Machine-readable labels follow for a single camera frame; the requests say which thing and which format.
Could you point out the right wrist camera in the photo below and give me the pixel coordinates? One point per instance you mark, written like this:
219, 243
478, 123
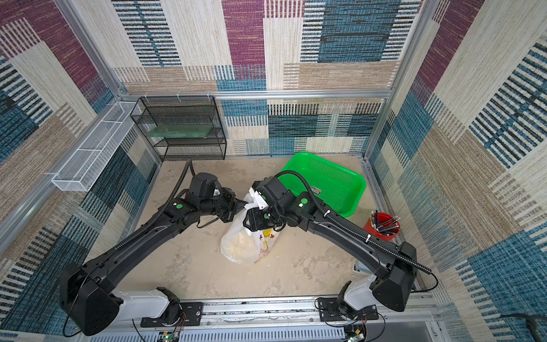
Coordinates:
270, 189

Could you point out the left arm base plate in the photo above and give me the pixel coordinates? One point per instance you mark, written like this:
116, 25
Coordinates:
176, 315

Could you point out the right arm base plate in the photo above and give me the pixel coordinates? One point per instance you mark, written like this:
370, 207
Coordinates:
331, 310

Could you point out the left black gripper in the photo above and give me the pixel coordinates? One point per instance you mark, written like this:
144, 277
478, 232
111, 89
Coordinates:
236, 205

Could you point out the green plastic basket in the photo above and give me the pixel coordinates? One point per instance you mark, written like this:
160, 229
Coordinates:
336, 185

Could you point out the black wire mesh shelf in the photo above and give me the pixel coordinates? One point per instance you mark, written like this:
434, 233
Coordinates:
149, 112

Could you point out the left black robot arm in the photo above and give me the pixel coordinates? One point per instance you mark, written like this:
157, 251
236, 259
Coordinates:
87, 290

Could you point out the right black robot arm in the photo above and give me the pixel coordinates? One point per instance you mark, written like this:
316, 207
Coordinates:
393, 267

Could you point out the red pen cup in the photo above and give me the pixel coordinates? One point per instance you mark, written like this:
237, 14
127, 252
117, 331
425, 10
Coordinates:
383, 225

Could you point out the aluminium front rail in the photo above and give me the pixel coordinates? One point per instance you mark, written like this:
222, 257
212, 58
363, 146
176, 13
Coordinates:
289, 318

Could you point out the white wire mesh tray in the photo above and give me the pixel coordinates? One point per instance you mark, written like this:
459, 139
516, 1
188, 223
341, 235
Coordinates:
83, 168

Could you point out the white plastic bag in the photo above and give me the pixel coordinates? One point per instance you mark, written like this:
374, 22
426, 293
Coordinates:
242, 246

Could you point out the green board on shelf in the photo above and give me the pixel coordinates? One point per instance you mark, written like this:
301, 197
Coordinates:
180, 131

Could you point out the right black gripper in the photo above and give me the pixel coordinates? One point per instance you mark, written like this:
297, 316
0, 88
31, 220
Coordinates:
254, 219

